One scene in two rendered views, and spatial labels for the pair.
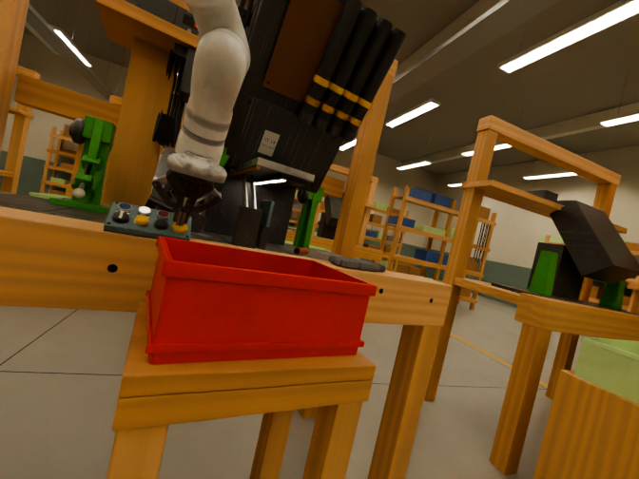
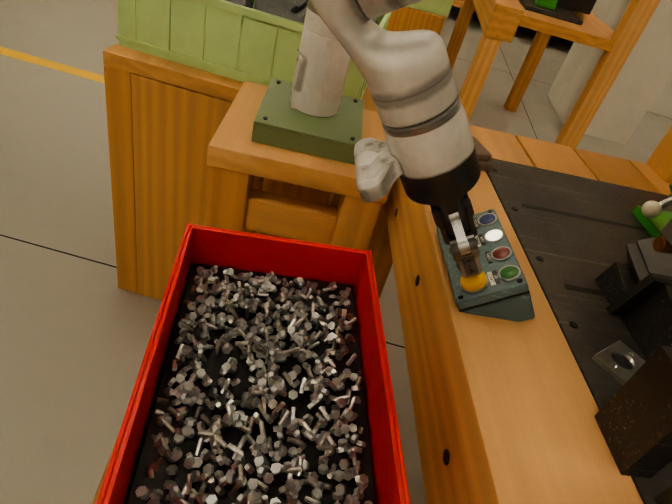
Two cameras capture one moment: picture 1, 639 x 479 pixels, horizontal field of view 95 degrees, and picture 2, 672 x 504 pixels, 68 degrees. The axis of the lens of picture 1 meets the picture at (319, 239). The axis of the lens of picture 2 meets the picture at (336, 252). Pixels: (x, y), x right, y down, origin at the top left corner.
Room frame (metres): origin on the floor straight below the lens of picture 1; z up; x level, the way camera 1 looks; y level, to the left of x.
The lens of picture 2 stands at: (0.61, -0.19, 1.27)
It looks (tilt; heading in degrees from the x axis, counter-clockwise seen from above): 37 degrees down; 109
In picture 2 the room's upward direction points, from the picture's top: 16 degrees clockwise
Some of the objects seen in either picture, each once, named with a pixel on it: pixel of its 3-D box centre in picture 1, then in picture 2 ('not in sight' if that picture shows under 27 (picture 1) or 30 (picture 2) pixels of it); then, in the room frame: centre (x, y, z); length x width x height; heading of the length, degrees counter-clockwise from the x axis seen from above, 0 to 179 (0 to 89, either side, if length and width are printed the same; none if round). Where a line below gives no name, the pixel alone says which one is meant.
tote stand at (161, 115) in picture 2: not in sight; (252, 179); (-0.15, 1.01, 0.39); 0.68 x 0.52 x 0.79; 19
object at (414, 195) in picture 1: (435, 249); not in sight; (6.28, -2.47, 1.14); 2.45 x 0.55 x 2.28; 110
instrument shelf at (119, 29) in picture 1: (239, 77); not in sight; (1.20, 0.46, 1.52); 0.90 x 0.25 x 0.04; 119
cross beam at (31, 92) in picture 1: (220, 151); not in sight; (1.29, 0.51, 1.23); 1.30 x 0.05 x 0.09; 119
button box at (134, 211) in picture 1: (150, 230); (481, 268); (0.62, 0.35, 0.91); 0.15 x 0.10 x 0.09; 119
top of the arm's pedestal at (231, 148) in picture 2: not in sight; (308, 136); (0.21, 0.63, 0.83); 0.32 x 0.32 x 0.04; 26
